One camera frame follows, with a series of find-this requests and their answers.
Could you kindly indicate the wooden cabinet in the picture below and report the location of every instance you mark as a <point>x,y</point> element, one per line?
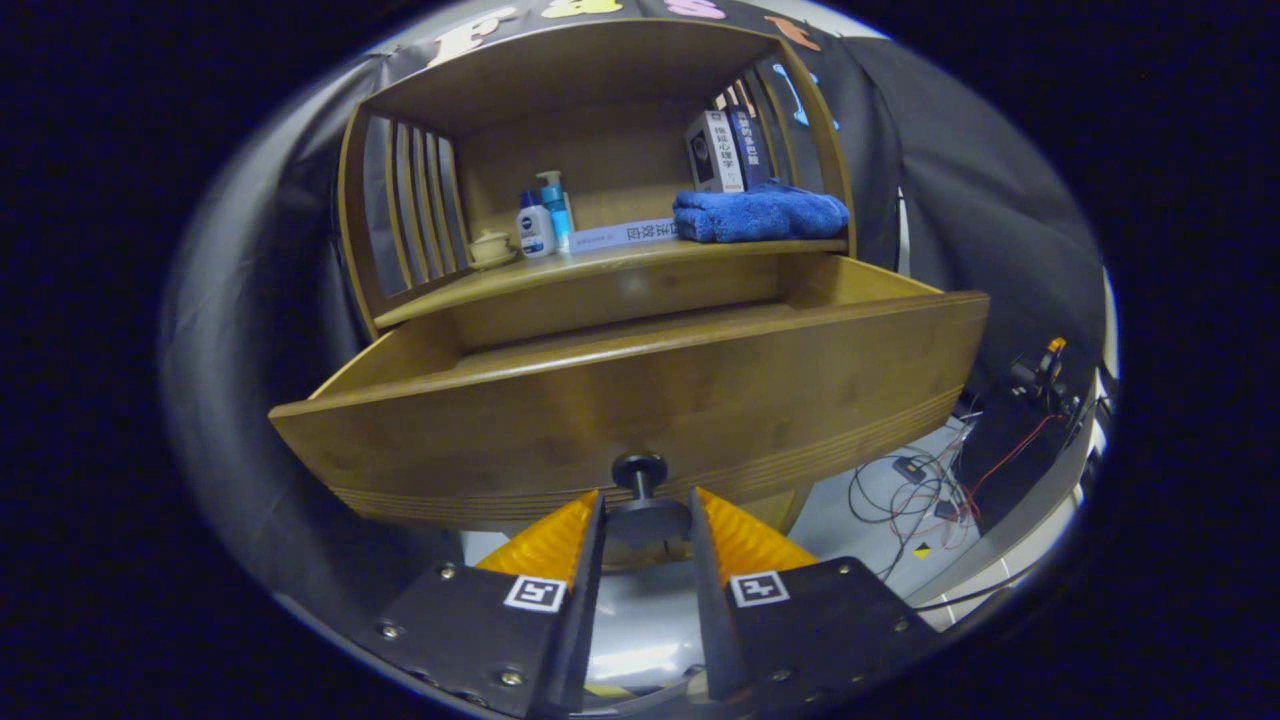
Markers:
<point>600,150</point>

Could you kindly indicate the white bottle with blue cap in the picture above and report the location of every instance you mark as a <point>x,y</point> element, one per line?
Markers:
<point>535,230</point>

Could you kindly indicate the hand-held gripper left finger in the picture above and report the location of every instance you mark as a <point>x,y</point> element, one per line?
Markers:
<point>585,600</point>

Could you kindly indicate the beige lidded teacup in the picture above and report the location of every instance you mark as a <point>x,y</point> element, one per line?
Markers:
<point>491,250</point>

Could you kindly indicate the wooden drawer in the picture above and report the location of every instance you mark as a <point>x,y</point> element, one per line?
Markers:
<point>650,400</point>

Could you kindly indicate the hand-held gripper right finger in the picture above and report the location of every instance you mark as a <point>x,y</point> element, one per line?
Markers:
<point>712,610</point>

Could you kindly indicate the blue pump bottle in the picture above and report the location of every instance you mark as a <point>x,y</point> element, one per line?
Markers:
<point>556,205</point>

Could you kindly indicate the black device with orange tip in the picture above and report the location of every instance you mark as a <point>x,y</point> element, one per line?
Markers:
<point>1045,375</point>

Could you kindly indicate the wooden countertop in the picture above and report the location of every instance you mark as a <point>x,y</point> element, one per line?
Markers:
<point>470,287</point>

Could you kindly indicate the pale grey book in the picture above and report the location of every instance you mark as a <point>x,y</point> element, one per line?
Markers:
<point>620,235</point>

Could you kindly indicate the dark blue book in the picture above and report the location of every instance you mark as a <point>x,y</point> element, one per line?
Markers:
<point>750,145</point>

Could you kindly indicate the blue towel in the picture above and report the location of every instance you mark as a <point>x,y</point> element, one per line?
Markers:
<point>760,212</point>

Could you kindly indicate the black backdrop cloth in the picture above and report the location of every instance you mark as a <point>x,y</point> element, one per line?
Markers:
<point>250,300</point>

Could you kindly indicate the white and grey book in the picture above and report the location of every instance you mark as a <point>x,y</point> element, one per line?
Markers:
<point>712,150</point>

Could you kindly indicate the black drawer knob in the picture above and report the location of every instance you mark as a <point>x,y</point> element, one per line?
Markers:
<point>640,470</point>

